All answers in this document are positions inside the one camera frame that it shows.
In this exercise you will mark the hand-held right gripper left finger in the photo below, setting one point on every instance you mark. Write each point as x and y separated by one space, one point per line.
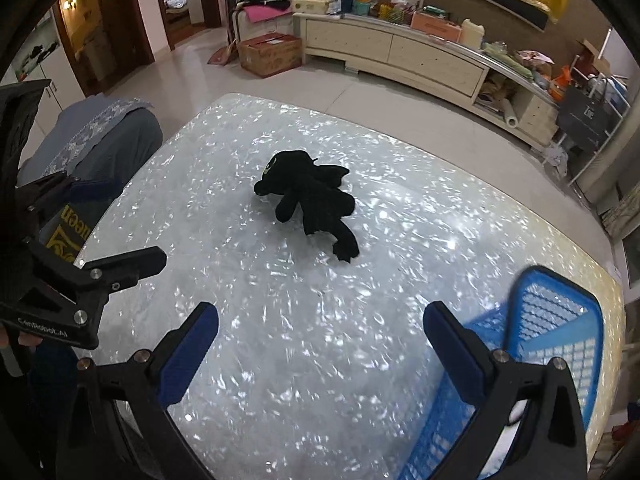
190 355

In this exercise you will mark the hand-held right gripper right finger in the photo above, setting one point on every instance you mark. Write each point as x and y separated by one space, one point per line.
452 355

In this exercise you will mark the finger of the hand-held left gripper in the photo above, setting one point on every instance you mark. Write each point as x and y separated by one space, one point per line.
125 266
97 190

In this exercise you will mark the blue plastic basket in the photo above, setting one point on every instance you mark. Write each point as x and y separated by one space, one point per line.
555 320

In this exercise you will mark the black plush toy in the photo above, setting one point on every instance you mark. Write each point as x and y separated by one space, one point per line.
320 200

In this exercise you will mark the person's black printed shirt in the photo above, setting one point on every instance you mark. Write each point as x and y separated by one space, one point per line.
65 225

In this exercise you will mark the grey covered chair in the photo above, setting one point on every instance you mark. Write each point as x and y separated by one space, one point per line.
115 145

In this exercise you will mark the wooden door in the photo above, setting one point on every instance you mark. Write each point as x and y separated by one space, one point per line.
107 20

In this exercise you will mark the brown cardboard box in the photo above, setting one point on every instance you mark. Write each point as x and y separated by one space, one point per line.
270 55

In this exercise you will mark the white paper roll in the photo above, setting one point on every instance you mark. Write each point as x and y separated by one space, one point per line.
511 114

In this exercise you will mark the pile of folded clothes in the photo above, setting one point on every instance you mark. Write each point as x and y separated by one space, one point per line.
262 2

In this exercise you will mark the black shopping bag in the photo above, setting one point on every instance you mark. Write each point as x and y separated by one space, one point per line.
582 120

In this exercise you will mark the orange packet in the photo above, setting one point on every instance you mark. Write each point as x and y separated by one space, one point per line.
560 82

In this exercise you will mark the cream sideboard cabinet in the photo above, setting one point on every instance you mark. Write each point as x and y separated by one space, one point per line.
430 62

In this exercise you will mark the cream plastic jug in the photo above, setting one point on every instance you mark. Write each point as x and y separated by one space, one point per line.
472 35

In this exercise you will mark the pink cardboard box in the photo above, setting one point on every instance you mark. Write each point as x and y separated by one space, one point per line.
435 27

